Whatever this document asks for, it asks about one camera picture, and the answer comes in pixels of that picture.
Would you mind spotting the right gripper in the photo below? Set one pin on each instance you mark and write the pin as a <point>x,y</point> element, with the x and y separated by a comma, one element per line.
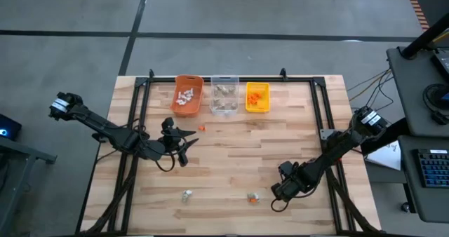
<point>293,181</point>

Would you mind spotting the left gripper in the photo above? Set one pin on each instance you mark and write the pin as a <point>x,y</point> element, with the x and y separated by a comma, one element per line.
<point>168,146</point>

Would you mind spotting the orange plastic bin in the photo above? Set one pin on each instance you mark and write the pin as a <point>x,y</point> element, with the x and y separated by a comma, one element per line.
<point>182,110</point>

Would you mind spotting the orange plastic skeleton hand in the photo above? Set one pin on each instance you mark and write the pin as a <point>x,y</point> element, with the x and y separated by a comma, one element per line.
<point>258,95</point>

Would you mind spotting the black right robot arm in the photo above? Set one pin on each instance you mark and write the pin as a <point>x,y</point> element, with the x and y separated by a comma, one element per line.
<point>343,146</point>

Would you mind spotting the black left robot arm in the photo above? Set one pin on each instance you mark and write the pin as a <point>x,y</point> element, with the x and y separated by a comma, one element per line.
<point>105,128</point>

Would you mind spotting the clear plastic bin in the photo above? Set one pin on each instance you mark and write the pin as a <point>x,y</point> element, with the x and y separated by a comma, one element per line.
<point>224,111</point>

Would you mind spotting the yellow plastic basket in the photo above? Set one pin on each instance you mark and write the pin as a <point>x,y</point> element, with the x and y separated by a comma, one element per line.
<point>263,107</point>

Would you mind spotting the white paper sheet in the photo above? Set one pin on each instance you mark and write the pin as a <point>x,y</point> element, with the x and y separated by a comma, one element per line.
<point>386,156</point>

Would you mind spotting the black desk leg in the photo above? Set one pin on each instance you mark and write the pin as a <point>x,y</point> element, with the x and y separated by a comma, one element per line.
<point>387,135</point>

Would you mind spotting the black caster wheel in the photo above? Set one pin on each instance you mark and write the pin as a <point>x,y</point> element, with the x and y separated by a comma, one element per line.
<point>405,207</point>

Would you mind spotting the grey desk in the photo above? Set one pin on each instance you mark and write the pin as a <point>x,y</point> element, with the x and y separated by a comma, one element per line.
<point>417,202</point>
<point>410,89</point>

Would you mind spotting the backlit black keyboard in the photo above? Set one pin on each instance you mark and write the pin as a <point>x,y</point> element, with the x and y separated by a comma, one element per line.
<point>435,168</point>

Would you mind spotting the grey metal stand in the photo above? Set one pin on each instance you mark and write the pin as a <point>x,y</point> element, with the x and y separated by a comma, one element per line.
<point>28,151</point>

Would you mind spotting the black round headset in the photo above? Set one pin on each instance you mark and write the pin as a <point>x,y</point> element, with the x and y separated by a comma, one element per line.
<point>438,100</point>

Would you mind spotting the black computer tower blue light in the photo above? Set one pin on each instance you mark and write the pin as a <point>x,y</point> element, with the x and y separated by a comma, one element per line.
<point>10,125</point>

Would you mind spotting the black laptop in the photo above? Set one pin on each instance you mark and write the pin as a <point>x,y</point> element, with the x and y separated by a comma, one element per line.
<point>442,65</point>

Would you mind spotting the black diagonal pole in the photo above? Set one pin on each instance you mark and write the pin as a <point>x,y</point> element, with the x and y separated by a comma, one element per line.
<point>424,37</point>

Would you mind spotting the black frame hook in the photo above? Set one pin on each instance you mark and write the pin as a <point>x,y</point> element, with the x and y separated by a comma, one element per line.
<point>151,73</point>
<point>283,73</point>

